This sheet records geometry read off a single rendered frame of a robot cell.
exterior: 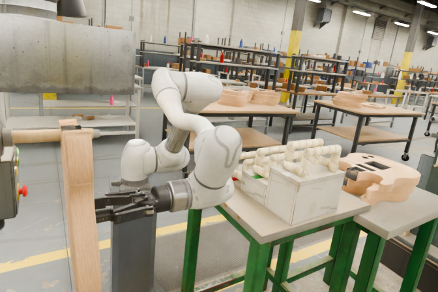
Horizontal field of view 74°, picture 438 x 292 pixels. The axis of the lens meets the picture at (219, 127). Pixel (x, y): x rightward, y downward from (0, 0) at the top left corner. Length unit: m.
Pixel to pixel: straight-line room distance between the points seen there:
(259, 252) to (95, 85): 0.75
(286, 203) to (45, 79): 0.84
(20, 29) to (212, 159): 0.48
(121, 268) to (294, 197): 1.23
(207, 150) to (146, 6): 11.78
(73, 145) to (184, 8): 12.49
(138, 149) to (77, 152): 1.09
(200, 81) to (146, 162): 0.64
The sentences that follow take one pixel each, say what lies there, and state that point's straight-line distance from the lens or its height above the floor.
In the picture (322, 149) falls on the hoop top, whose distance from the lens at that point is 1.12.
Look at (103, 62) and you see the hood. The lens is 0.69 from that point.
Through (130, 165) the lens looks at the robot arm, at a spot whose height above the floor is 0.86.
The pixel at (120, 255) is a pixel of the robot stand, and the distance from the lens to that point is 1.92.
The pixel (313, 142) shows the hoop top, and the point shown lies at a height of 1.20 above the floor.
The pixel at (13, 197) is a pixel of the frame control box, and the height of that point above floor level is 0.99.
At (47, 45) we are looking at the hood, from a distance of 0.68.
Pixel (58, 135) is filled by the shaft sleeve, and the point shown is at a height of 1.25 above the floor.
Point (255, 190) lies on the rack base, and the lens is 1.23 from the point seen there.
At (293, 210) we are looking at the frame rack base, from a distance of 1.10.
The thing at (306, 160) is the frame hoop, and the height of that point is 1.17.
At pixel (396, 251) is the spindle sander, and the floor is 0.17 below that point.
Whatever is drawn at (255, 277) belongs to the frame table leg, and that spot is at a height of 0.76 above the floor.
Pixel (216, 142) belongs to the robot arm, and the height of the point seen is 1.28.
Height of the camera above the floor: 1.50
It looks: 14 degrees down
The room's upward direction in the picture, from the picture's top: 6 degrees clockwise
